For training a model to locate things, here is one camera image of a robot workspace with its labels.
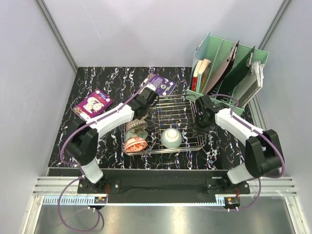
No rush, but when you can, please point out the purple rabbit picture book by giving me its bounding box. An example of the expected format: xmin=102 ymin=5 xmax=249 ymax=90
xmin=73 ymin=89 xmax=113 ymax=121

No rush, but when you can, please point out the aluminium frame rail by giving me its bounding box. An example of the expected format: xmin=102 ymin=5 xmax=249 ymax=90
xmin=33 ymin=176 xmax=297 ymax=209

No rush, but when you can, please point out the dark green clipboard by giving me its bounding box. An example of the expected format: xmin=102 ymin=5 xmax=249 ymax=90
xmin=218 ymin=46 xmax=255 ymax=95

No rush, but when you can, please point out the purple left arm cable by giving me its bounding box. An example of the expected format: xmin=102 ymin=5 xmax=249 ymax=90
xmin=57 ymin=82 xmax=152 ymax=231

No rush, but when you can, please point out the red white floral bowl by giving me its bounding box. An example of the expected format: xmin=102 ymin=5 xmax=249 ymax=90
xmin=124 ymin=136 xmax=148 ymax=153

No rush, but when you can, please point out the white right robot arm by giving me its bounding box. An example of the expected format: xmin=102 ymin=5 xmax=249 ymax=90
xmin=193 ymin=95 xmax=285 ymax=193

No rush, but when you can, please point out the red spine book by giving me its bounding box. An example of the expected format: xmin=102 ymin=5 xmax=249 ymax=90
xmin=191 ymin=76 xmax=197 ymax=91

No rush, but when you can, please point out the dark purple paperback book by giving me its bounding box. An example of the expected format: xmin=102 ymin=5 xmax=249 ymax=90
xmin=140 ymin=73 xmax=177 ymax=96

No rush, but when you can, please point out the cream paperback book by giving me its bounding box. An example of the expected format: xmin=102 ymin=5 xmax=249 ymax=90
xmin=193 ymin=59 xmax=212 ymax=93

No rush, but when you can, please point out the pink clipboard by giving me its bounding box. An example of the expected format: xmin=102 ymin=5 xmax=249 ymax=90
xmin=201 ymin=40 xmax=240 ymax=95

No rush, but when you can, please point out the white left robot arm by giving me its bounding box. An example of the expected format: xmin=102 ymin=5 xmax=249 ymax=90
xmin=60 ymin=84 xmax=159 ymax=193

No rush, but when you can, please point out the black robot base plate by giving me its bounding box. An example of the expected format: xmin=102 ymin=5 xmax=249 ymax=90
xmin=47 ymin=168 xmax=252 ymax=205

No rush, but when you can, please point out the teal bird patterned bowl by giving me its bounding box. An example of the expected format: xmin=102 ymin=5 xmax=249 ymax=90
xmin=125 ymin=128 xmax=148 ymax=141

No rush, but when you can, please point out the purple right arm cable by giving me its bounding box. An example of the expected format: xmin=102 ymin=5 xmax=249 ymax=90
xmin=209 ymin=94 xmax=286 ymax=213

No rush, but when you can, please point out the wire dish rack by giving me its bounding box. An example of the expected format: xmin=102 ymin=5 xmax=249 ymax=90
xmin=123 ymin=94 xmax=208 ymax=156

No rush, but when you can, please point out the mint green file organizer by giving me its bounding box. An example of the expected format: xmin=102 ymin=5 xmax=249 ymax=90
xmin=186 ymin=33 xmax=269 ymax=116

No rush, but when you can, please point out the pale green upturned bowl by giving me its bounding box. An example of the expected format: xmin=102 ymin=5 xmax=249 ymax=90
xmin=160 ymin=128 xmax=182 ymax=149

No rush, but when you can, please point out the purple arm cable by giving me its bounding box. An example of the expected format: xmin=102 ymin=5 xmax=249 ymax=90
xmin=57 ymin=82 xmax=152 ymax=231
xmin=209 ymin=94 xmax=286 ymax=213

